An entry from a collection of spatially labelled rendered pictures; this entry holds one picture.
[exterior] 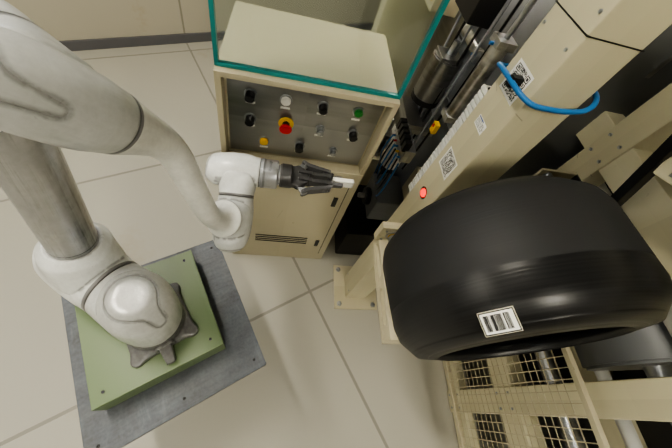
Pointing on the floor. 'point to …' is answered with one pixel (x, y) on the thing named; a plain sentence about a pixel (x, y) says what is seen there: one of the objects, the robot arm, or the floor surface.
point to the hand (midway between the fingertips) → (342, 182)
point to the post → (552, 74)
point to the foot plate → (349, 297)
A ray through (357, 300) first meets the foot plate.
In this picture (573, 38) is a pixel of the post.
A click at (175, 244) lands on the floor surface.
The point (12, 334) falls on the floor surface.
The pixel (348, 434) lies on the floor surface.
